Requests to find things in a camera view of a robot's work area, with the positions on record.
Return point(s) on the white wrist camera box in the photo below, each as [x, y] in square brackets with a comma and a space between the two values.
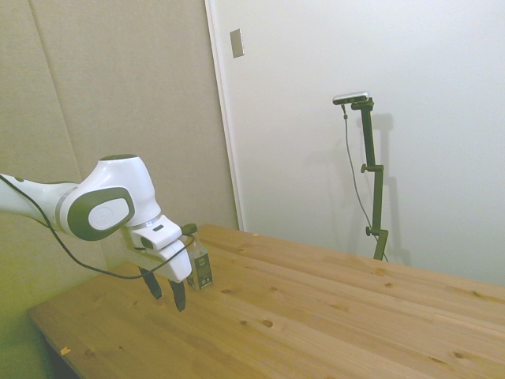
[155, 233]

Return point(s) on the dark green camera stand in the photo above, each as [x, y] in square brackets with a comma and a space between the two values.
[372, 177]

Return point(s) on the silver exterior camera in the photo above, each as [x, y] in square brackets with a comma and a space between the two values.
[351, 97]

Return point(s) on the clear bottle with dark label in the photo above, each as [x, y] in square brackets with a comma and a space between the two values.
[201, 265]

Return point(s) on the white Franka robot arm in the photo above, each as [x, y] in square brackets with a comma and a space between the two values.
[110, 185]

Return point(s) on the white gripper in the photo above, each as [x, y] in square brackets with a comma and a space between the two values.
[173, 266]

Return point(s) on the grey wall switch plate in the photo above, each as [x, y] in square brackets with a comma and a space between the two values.
[236, 43]

